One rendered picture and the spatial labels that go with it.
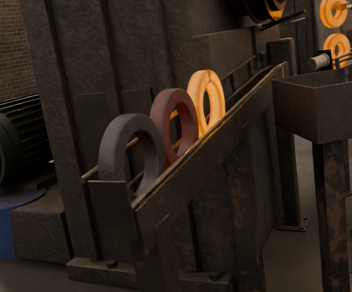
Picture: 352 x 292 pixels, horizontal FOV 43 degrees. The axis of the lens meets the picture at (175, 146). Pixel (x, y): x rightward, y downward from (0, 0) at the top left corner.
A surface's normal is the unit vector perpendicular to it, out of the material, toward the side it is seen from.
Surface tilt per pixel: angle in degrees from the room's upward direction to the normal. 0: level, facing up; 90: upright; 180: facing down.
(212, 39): 90
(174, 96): 90
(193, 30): 90
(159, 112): 51
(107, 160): 68
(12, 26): 90
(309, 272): 0
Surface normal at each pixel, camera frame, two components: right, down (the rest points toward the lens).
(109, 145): -0.43, -0.34
